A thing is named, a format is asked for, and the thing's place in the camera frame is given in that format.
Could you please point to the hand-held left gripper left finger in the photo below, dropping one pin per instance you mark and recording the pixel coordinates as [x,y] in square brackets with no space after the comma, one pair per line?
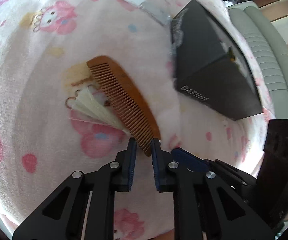
[132,160]

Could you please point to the black shoe box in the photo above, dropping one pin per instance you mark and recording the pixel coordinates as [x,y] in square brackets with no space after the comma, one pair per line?
[221,90]

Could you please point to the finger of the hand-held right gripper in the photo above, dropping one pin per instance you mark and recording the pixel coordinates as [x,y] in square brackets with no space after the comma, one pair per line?
[189,158]

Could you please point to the wooden comb with white tassel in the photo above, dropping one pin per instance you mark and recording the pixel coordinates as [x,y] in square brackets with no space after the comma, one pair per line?
[124,97]

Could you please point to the grey padded bed headboard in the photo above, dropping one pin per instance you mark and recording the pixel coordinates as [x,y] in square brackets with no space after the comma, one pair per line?
[271,55]

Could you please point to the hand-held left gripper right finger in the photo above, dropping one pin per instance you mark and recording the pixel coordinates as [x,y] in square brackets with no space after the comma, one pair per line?
[156,165]

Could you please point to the pink printed blanket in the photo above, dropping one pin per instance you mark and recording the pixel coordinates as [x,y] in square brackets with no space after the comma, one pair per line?
[34,80]

